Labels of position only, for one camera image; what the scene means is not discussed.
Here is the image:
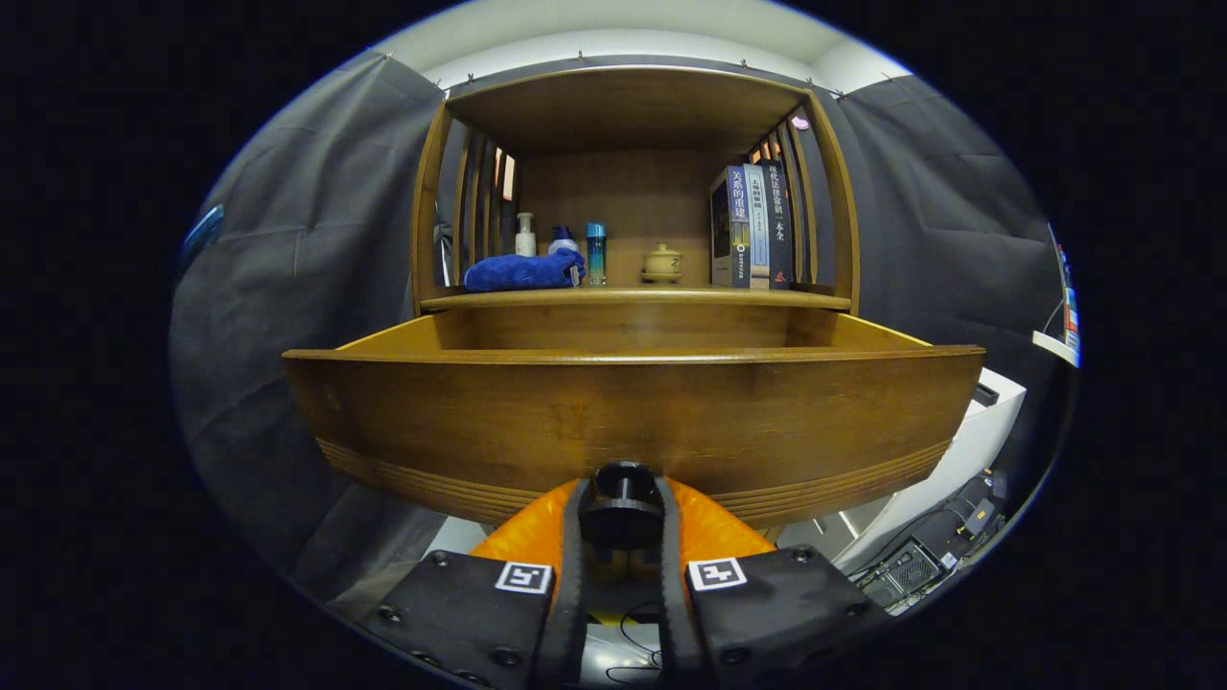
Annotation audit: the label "pale spine book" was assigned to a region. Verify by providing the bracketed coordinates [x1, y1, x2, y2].
[745, 163, 772, 289]

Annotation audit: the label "black computer case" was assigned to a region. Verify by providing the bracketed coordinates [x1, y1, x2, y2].
[853, 470, 1007, 610]

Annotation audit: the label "wooden drawer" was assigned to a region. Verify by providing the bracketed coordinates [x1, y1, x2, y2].
[283, 309, 986, 564]

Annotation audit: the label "blue spine book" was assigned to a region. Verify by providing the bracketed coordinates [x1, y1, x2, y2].
[710, 165, 752, 288]

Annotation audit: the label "blue folded towel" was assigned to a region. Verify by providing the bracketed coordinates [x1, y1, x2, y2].
[464, 251, 586, 293]

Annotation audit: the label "wooden cabinet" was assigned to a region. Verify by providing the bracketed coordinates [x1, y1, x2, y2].
[412, 65, 861, 317]

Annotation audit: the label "tangled floor cables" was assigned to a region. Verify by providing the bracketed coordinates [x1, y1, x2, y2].
[604, 602, 664, 685]

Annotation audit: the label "wooden countertop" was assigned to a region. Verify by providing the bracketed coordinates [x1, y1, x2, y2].
[420, 283, 852, 312]

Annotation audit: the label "black spine book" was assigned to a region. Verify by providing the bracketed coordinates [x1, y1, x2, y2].
[764, 160, 795, 289]

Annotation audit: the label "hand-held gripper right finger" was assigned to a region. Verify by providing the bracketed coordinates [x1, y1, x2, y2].
[655, 476, 897, 689]

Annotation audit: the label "black backdrop cloth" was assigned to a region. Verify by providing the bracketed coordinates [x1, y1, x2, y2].
[171, 50, 1065, 595]

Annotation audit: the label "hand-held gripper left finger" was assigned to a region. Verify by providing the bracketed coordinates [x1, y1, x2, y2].
[359, 476, 590, 689]

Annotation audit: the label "beige lidded tea cup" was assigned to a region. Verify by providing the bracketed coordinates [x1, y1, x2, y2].
[640, 243, 684, 285]

